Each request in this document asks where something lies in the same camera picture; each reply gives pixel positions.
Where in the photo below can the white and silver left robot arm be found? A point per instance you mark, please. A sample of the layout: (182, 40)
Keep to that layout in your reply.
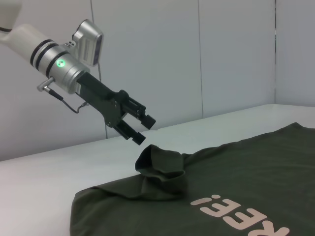
(24, 39)

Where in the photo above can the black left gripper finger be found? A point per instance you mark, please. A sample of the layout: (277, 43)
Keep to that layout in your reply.
(139, 113)
(130, 132)

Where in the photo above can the dark green FREE! t-shirt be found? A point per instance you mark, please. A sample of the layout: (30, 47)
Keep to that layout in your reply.
(221, 177)

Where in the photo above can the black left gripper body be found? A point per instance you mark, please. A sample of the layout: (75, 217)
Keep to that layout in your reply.
(103, 103)

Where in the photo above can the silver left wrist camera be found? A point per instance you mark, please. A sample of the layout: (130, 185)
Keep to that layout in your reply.
(88, 41)

